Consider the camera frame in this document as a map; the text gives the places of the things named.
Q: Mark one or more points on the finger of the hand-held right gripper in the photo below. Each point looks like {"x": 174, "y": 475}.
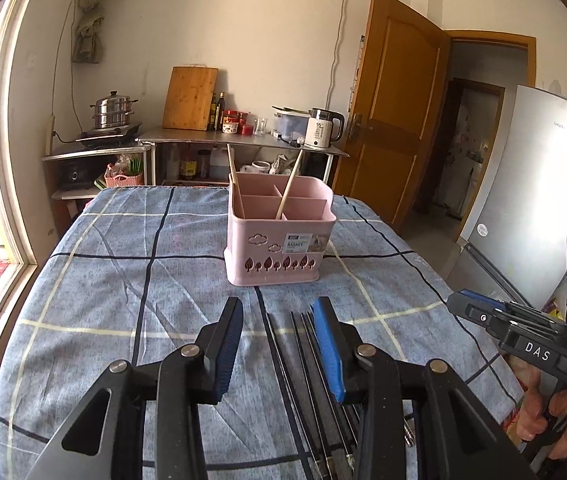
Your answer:
{"x": 471, "y": 310}
{"x": 486, "y": 300}

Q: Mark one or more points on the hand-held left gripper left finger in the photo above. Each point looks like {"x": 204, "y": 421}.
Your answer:
{"x": 223, "y": 360}

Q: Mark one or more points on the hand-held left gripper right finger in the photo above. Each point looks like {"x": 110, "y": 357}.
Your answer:
{"x": 331, "y": 355}

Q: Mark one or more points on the black chopstick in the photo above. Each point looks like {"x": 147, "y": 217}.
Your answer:
{"x": 313, "y": 342}
{"x": 283, "y": 375}
{"x": 316, "y": 335}
{"x": 302, "y": 355}
{"x": 308, "y": 345}
{"x": 351, "y": 425}

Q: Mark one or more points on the pink plastic utensil basket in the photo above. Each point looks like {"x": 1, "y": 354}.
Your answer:
{"x": 273, "y": 240}

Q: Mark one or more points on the blue plaid tablecloth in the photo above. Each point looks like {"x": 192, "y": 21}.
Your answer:
{"x": 138, "y": 285}

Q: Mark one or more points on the silver refrigerator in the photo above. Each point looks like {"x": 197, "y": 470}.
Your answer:
{"x": 528, "y": 185}

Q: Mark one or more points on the dark sauce bottle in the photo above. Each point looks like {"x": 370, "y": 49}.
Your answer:
{"x": 204, "y": 165}

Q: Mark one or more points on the white bowl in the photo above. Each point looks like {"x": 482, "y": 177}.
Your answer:
{"x": 261, "y": 167}

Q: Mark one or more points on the sauce bottle with yellow label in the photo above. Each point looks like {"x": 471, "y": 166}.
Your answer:
{"x": 188, "y": 165}

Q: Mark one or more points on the brown wooden door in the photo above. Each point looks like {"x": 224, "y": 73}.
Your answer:
{"x": 393, "y": 110}

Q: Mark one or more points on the white electric kettle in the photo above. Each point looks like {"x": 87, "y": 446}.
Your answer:
{"x": 321, "y": 130}

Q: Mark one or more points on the small red jar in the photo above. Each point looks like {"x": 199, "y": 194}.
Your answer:
{"x": 247, "y": 130}

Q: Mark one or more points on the clear plastic storage container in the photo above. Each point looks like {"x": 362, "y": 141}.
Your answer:
{"x": 291, "y": 125}

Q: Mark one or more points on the black appliance on shelf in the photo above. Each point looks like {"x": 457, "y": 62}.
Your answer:
{"x": 75, "y": 177}

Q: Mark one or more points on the clear drinking glass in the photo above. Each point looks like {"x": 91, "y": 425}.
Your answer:
{"x": 261, "y": 127}

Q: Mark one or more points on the red lidded jar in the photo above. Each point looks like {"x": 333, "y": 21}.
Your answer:
{"x": 231, "y": 122}

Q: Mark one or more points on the metal corner shelf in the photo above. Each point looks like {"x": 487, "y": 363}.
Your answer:
{"x": 88, "y": 154}

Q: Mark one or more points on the dark oil bottle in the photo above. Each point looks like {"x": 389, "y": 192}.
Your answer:
{"x": 220, "y": 112}

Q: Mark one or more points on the black induction cooker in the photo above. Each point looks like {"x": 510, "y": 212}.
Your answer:
{"x": 108, "y": 136}

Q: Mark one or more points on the wooden cutting board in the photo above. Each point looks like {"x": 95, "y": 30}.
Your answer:
{"x": 191, "y": 100}

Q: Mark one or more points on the steel steamer pot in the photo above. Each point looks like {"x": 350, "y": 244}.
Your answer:
{"x": 112, "y": 110}

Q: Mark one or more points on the beige power strip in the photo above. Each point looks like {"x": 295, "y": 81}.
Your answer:
{"x": 50, "y": 135}

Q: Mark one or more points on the hanging grey cloth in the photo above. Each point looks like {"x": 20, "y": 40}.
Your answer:
{"x": 88, "y": 25}

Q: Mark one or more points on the wooden door frame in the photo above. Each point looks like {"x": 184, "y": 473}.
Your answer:
{"x": 493, "y": 40}

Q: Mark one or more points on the white window frame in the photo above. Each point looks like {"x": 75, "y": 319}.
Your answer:
{"x": 13, "y": 160}

